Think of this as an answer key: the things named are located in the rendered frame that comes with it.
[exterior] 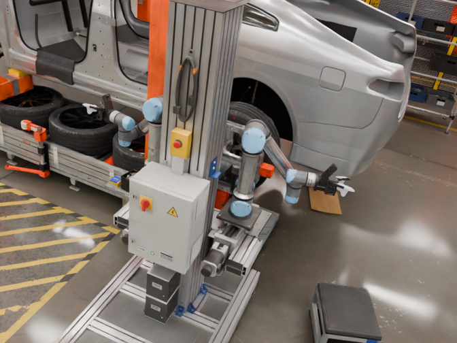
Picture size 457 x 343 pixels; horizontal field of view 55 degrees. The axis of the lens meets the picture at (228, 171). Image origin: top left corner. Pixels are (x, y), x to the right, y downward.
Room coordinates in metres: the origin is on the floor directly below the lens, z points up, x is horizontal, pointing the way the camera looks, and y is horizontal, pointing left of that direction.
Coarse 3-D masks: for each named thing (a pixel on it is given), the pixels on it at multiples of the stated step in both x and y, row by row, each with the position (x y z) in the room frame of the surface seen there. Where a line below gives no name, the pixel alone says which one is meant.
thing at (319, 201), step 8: (312, 192) 3.77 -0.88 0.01; (320, 192) 3.79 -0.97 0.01; (336, 192) 3.84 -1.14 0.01; (312, 200) 3.62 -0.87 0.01; (320, 200) 3.64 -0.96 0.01; (328, 200) 3.67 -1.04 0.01; (336, 200) 3.69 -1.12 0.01; (312, 208) 3.45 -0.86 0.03; (320, 208) 3.50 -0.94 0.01; (328, 208) 3.52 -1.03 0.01; (336, 208) 3.54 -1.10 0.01
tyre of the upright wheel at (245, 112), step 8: (232, 104) 2.95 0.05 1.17; (240, 104) 2.95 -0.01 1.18; (248, 104) 2.97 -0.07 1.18; (232, 112) 2.80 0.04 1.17; (240, 112) 2.80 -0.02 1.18; (248, 112) 2.84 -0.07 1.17; (256, 112) 2.89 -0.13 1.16; (232, 120) 2.79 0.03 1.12; (240, 120) 2.77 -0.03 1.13; (248, 120) 2.75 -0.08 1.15; (264, 120) 2.86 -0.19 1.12; (272, 128) 2.86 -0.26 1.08; (272, 136) 2.79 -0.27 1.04; (280, 144) 2.87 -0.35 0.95; (264, 152) 2.70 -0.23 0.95; (264, 160) 2.69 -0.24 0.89; (256, 184) 2.70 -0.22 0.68
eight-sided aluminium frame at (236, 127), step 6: (228, 120) 2.77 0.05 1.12; (228, 126) 2.70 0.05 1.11; (234, 126) 2.70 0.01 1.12; (240, 126) 2.72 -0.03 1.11; (240, 132) 2.67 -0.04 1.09; (258, 162) 2.62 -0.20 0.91; (258, 168) 2.62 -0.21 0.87; (222, 186) 2.70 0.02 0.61; (228, 186) 2.73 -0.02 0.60; (228, 192) 2.68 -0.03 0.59
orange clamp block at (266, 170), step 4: (264, 164) 2.65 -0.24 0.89; (268, 164) 2.66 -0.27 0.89; (260, 168) 2.61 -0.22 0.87; (264, 168) 2.60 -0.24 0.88; (268, 168) 2.61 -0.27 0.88; (272, 168) 2.62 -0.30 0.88; (260, 172) 2.61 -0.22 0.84; (264, 172) 2.60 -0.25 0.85; (268, 172) 2.59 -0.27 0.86; (272, 172) 2.61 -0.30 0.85; (264, 176) 2.60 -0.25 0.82; (268, 176) 2.59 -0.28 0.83
